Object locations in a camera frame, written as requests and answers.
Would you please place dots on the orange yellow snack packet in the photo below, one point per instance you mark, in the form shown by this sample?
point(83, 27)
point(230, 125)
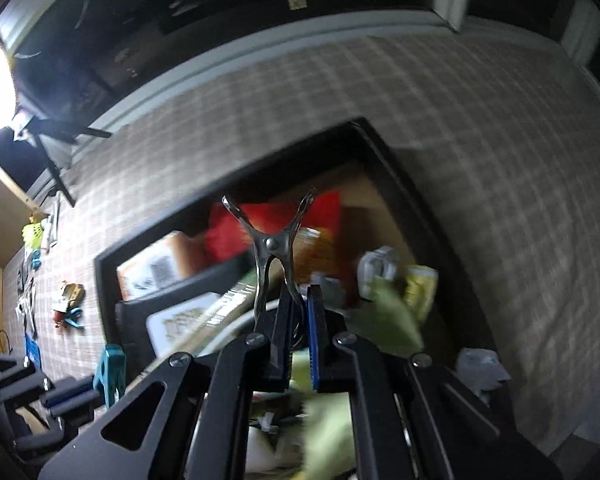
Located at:
point(320, 252)

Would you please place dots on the plaid blanket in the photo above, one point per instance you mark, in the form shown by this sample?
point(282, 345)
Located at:
point(480, 135)

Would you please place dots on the black stand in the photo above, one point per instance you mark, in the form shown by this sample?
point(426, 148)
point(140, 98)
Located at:
point(55, 160)

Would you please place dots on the yellow green packet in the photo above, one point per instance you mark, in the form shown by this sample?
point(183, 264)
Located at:
point(32, 232)

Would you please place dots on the white printed card box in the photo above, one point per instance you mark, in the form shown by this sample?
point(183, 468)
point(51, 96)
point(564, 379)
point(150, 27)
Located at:
point(180, 322)

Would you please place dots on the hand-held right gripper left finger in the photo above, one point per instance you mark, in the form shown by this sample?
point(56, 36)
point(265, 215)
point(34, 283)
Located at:
point(284, 345)

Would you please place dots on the red yellow snack packet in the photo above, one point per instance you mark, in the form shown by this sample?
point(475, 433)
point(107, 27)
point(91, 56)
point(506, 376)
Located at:
point(66, 296)

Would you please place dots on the metal spring clip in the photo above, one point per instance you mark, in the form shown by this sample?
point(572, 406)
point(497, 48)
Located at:
point(272, 245)

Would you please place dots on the white tube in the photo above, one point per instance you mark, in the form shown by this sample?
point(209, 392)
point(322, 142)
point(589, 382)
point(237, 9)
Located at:
point(55, 225)

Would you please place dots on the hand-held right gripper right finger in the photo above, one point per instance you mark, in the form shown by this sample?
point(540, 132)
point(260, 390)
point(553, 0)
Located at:
point(313, 345)

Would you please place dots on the orange cardboard box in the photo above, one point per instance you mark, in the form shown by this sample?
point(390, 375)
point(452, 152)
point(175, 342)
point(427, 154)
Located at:
point(182, 255)

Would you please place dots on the white crumpled wrapper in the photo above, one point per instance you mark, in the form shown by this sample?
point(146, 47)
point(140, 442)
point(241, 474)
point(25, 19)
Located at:
point(377, 267)

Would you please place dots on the teal plastic clip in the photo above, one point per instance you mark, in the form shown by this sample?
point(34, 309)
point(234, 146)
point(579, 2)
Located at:
point(73, 319)
point(111, 367)

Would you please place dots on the black storage box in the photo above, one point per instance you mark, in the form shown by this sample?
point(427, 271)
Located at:
point(380, 150)

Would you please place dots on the beige wooden board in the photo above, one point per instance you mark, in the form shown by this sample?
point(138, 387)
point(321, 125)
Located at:
point(2, 210)

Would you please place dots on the white crumpled paper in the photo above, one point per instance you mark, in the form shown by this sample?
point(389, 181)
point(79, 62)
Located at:
point(480, 370)

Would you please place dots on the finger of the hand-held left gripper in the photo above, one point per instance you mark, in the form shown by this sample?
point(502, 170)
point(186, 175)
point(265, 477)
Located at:
point(72, 387)
point(75, 410)

